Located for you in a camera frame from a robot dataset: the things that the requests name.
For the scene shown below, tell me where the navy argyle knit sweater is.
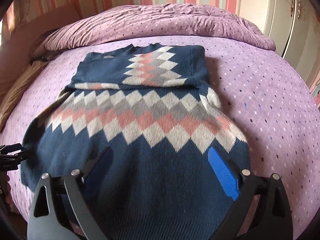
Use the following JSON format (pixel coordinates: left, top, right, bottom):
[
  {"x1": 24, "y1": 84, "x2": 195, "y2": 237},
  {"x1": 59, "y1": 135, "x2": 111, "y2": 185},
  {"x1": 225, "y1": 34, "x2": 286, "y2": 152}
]
[{"x1": 20, "y1": 43, "x2": 249, "y2": 239}]

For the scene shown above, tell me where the tan pillow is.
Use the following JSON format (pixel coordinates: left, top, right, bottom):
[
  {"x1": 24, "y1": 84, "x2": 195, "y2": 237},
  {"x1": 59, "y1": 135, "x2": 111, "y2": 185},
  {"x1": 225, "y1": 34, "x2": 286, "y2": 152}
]
[{"x1": 1, "y1": 60, "x2": 49, "y2": 131}]

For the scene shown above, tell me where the purple dotted bed sheet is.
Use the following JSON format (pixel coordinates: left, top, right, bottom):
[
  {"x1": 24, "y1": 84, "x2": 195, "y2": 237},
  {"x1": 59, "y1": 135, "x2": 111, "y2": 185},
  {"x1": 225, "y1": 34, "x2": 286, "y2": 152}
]
[{"x1": 1, "y1": 36, "x2": 319, "y2": 237}]

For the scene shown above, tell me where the purple dotted duvet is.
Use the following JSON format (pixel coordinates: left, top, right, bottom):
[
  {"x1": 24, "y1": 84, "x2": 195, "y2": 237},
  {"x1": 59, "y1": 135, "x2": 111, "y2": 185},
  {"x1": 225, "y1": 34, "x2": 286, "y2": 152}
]
[{"x1": 31, "y1": 3, "x2": 276, "y2": 59}]

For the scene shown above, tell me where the white ornate wardrobe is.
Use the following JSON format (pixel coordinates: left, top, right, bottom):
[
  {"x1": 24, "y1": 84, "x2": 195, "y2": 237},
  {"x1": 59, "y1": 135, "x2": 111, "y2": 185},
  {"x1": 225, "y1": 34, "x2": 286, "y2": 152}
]
[{"x1": 239, "y1": 0, "x2": 319, "y2": 89}]

